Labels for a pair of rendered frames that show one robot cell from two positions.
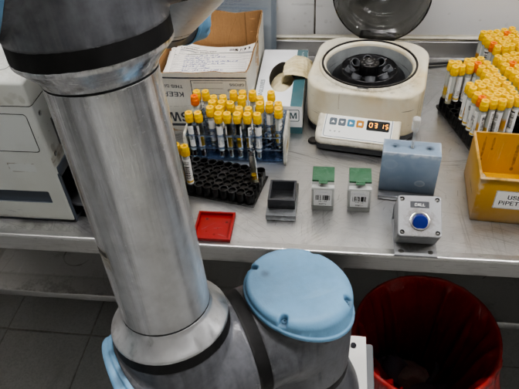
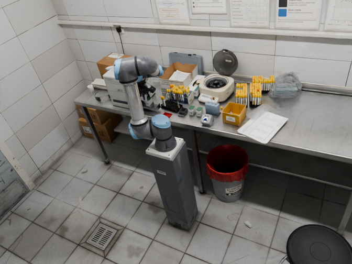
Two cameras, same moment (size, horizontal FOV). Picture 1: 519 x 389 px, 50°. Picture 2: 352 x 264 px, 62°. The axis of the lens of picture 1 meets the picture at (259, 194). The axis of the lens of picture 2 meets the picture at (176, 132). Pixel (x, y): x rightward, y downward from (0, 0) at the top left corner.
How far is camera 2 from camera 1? 1.40 m
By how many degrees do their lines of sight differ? 19
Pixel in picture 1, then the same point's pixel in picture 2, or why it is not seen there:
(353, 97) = (207, 90)
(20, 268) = not seen: hidden behind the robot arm
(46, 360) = (135, 156)
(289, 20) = (206, 67)
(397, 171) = (208, 109)
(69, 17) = (124, 78)
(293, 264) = (161, 116)
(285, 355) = (154, 129)
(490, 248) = (222, 129)
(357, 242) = (194, 123)
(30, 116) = not seen: hidden behind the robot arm
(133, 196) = (131, 99)
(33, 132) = not seen: hidden behind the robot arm
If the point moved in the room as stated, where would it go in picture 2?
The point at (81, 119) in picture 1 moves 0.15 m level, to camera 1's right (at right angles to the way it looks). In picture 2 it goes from (125, 88) to (149, 89)
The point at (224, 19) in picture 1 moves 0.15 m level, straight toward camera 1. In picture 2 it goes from (187, 65) to (184, 74)
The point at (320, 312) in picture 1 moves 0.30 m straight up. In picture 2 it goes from (160, 122) to (150, 81)
